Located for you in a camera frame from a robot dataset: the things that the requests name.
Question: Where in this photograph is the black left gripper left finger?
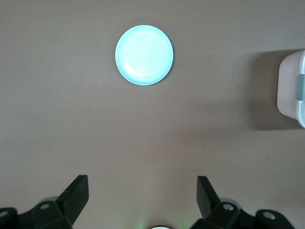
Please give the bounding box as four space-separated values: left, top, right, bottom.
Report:
0 175 90 229

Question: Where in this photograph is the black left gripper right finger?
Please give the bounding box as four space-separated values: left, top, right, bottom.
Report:
192 176 294 229

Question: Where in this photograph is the white lidded storage box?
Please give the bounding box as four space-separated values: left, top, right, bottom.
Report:
276 49 305 130

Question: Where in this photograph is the blue round plate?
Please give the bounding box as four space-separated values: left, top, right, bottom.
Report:
115 25 174 86

